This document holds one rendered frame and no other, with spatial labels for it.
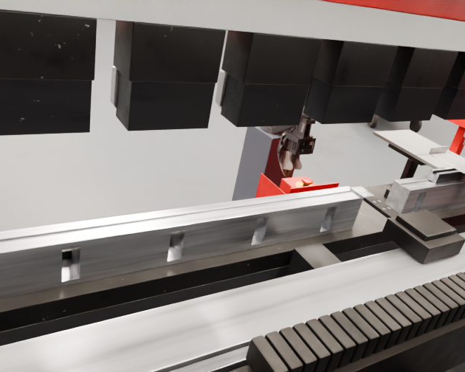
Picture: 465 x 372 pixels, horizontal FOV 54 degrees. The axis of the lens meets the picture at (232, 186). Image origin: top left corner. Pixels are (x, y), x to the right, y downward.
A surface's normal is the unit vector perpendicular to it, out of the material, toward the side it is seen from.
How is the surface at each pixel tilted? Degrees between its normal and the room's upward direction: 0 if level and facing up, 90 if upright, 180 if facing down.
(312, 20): 90
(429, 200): 90
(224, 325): 0
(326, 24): 90
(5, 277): 90
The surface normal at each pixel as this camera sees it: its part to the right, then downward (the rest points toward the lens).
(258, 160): -0.81, 0.13
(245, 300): 0.18, -0.87
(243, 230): 0.49, 0.49
